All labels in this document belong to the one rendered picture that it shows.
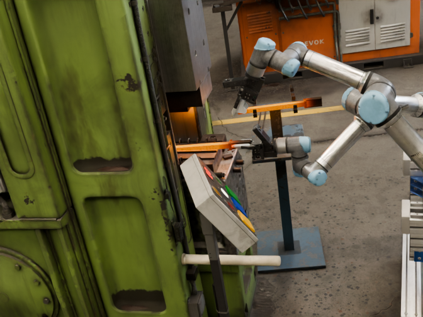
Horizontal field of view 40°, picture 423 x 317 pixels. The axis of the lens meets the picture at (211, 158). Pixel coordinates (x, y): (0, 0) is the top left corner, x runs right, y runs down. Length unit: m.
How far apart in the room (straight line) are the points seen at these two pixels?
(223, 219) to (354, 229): 1.86
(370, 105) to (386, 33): 4.08
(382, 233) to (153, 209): 1.76
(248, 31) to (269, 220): 2.65
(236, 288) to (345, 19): 3.76
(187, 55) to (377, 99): 0.78
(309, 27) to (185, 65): 3.80
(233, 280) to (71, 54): 1.40
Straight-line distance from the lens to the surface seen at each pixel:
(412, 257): 2.81
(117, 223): 2.71
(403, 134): 2.33
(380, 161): 4.61
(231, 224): 2.13
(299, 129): 3.42
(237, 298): 3.13
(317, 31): 6.20
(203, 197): 2.07
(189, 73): 2.48
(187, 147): 2.82
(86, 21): 2.33
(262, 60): 2.38
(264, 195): 4.28
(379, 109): 2.28
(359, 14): 6.23
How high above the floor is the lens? 2.25
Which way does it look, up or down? 28 degrees down
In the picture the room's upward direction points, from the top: 9 degrees counter-clockwise
